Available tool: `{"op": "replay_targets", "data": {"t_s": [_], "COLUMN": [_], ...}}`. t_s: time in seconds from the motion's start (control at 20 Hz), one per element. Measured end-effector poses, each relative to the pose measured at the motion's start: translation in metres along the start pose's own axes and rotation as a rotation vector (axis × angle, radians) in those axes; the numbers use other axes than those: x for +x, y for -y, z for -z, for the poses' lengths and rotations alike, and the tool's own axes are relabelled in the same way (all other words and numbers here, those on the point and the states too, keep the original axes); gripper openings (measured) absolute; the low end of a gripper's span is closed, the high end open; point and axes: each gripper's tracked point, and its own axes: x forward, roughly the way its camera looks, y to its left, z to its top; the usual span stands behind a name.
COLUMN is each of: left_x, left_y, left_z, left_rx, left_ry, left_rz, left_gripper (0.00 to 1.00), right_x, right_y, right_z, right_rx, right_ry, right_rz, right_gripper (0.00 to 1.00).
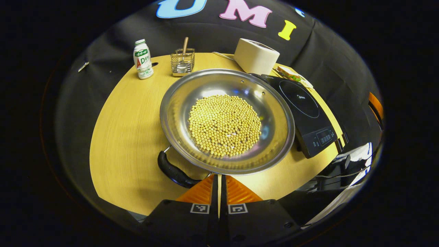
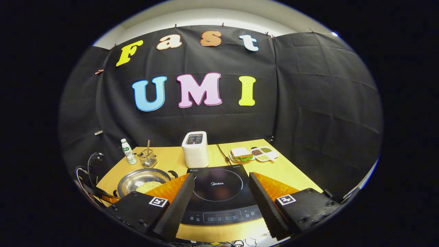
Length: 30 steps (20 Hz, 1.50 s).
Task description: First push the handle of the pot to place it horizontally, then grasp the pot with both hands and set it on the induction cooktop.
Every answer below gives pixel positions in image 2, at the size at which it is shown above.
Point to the sandwich with lettuce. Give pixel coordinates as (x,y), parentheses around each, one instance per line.
(241,154)

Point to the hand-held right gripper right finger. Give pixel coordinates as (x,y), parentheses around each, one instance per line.
(267,212)

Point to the white toaster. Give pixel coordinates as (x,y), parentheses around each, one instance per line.
(195,154)

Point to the black induction cooktop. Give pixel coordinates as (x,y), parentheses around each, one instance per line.
(219,195)

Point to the white divided dish of beans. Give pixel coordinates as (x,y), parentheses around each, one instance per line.
(264,153)

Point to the white drink bottle green label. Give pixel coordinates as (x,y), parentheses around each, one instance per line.
(128,152)

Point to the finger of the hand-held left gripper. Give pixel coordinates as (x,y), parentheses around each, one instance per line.
(109,199)

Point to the pile of soybeans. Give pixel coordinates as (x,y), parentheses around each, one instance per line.
(149,187)

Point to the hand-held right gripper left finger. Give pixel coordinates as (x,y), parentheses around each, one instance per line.
(171,219)

